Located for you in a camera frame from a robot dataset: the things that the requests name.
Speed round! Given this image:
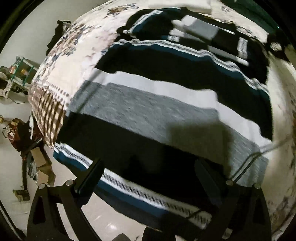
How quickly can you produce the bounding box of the striped knit sweater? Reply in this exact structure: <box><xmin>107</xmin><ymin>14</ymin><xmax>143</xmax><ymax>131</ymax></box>
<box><xmin>53</xmin><ymin>7</ymin><xmax>274</xmax><ymax>232</ymax></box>

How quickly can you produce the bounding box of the cardboard box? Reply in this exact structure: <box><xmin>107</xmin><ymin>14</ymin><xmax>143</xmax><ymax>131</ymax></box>
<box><xmin>31</xmin><ymin>146</ymin><xmax>56</xmax><ymax>186</ymax></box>

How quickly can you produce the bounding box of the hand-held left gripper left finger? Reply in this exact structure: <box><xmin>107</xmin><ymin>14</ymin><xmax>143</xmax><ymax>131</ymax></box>
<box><xmin>26</xmin><ymin>158</ymin><xmax>105</xmax><ymax>241</ymax></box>

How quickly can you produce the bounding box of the white folded cloth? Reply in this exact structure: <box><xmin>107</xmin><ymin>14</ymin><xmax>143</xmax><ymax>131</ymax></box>
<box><xmin>148</xmin><ymin>0</ymin><xmax>213</xmax><ymax>14</ymax></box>

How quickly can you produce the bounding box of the thin cable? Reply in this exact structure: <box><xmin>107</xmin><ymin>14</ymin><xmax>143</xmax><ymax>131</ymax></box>
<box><xmin>228</xmin><ymin>137</ymin><xmax>287</xmax><ymax>184</ymax></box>

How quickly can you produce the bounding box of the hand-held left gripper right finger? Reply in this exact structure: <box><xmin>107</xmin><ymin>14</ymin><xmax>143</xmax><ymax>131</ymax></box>
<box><xmin>194</xmin><ymin>159</ymin><xmax>272</xmax><ymax>241</ymax></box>

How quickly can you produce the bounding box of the green rack shelf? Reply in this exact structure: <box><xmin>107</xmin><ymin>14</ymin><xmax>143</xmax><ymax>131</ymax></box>
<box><xmin>10</xmin><ymin>56</ymin><xmax>38</xmax><ymax>89</ymax></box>

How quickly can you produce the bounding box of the floral bed blanket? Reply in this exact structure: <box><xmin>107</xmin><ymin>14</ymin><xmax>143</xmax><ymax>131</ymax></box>
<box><xmin>28</xmin><ymin>0</ymin><xmax>296</xmax><ymax>237</ymax></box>

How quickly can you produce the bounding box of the dark cloth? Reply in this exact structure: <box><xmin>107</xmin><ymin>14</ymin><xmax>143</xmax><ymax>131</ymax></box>
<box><xmin>266</xmin><ymin>30</ymin><xmax>292</xmax><ymax>61</ymax></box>

